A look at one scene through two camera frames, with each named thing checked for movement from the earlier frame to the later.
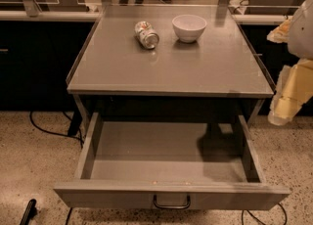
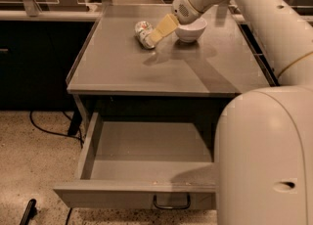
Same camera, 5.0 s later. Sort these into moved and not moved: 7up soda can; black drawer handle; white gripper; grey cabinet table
Moved: white gripper
Not moved: 7up soda can; grey cabinet table; black drawer handle
